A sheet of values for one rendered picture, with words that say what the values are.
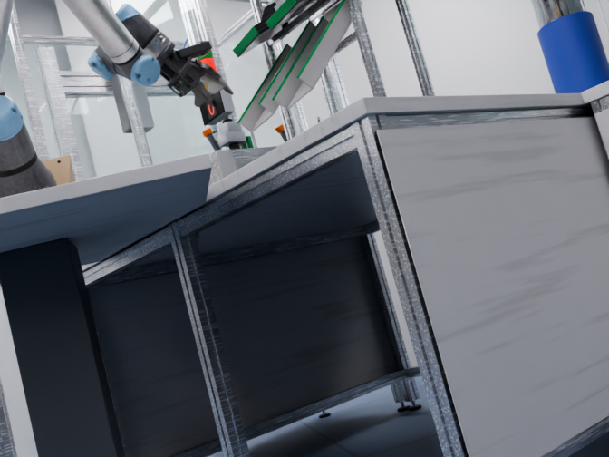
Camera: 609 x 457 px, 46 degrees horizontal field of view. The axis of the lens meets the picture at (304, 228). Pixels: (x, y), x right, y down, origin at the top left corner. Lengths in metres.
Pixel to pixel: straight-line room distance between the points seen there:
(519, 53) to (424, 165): 4.26
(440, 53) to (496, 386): 4.15
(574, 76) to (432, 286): 1.05
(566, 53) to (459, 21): 3.33
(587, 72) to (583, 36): 0.10
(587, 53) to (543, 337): 0.96
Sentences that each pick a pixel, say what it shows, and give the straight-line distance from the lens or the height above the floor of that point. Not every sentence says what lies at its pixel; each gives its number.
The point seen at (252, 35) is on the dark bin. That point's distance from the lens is 1.80.
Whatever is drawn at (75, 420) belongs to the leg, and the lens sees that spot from 1.71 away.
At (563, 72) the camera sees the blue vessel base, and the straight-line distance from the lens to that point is 2.18.
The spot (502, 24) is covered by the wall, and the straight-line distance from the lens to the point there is 5.60.
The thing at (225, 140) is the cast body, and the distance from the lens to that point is 2.00.
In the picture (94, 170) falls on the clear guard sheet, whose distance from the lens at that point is 3.33.
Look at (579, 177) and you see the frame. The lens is 1.75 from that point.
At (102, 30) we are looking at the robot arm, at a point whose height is 1.27.
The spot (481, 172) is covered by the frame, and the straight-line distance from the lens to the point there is 1.46.
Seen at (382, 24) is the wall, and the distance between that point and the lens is 5.28.
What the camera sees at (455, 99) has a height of 0.85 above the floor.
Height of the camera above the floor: 0.53
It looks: 6 degrees up
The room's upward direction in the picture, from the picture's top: 15 degrees counter-clockwise
